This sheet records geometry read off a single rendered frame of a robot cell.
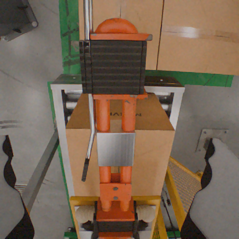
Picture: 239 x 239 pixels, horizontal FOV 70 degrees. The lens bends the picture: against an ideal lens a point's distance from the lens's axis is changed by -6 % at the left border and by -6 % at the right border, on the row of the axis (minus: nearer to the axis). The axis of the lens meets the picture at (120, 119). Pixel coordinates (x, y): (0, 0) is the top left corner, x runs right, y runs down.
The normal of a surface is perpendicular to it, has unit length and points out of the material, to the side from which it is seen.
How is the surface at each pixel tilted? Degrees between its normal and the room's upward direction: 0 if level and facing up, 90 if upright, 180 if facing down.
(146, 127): 90
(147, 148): 0
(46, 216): 0
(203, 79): 0
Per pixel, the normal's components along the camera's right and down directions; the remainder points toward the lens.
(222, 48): 0.03, 0.47
